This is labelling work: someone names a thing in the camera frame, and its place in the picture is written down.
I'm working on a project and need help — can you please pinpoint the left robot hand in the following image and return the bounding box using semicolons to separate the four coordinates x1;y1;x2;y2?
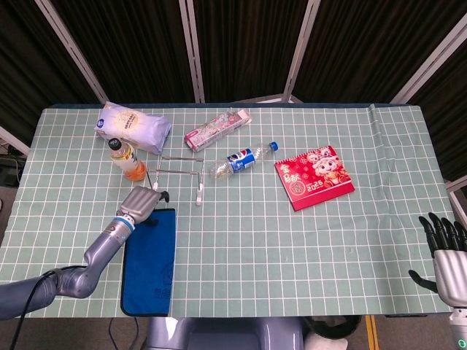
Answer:
115;184;171;225

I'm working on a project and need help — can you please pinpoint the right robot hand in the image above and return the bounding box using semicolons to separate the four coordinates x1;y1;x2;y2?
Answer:
408;212;467;313

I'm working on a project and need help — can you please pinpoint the black and blue cloth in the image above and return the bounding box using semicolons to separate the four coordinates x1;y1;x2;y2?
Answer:
120;207;177;317

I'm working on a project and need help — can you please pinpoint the orange juice bottle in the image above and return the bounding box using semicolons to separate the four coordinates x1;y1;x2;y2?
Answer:
107;137;147;182

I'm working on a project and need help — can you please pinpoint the white lavender food bag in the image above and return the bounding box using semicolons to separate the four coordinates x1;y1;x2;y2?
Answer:
95;101;173;155

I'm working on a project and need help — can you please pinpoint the pink toothpaste box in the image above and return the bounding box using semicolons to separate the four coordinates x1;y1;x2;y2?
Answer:
183;108;253;152

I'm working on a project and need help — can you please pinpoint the clear Pepsi bottle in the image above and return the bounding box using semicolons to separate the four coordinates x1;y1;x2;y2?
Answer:
209;141;280;180

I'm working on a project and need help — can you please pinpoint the black trash bin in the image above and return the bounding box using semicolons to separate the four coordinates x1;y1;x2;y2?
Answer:
304;315;363;346

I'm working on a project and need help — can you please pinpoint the white plastic object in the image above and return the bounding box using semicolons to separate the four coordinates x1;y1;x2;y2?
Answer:
304;337;350;350

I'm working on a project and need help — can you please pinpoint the grey robot torso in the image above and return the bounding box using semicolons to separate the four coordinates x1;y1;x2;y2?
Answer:
145;316;306;350

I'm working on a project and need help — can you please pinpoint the dark pleated screen panel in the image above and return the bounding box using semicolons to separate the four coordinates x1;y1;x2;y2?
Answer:
293;0;467;103
49;0;194;105
193;0;311;103
0;0;101;147
408;47;467;183

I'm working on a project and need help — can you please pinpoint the green checked tablecloth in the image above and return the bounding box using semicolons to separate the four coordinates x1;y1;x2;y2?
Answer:
0;103;455;319

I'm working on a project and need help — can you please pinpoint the red desk calendar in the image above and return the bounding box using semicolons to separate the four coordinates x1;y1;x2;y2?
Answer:
274;144;355;212

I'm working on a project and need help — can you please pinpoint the metal wire rack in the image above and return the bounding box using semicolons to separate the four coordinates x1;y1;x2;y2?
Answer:
145;155;205;207

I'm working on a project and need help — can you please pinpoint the white screen frame post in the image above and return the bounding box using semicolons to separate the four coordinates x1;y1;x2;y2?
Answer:
444;178;467;216
0;125;31;156
389;14;467;105
34;0;109;105
177;0;206;104
233;0;322;105

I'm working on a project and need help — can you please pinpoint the black floor cable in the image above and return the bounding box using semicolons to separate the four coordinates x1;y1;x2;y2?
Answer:
108;316;142;350

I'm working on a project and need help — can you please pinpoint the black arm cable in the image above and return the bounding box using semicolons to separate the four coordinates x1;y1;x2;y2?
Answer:
9;268;88;350

